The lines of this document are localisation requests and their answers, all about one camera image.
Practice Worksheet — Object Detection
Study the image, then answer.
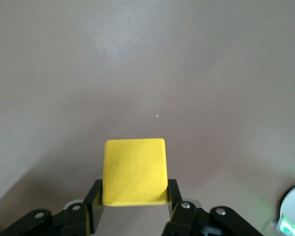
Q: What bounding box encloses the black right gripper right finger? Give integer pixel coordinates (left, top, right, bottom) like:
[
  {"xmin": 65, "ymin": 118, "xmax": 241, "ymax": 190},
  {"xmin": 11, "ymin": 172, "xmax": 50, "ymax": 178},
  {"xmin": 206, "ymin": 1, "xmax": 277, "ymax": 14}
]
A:
[{"xmin": 162, "ymin": 178, "xmax": 261, "ymax": 236}]

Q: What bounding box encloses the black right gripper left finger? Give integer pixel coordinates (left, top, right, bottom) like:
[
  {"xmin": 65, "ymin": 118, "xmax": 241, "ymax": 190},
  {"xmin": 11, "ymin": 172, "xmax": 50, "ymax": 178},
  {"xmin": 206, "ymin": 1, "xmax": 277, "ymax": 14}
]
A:
[{"xmin": 0, "ymin": 179, "xmax": 106, "ymax": 236}]

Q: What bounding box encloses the yellow wooden block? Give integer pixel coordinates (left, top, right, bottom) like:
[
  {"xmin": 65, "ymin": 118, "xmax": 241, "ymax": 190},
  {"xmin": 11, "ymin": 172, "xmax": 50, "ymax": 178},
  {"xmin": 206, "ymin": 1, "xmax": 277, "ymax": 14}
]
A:
[{"xmin": 101, "ymin": 137, "xmax": 169, "ymax": 207}]

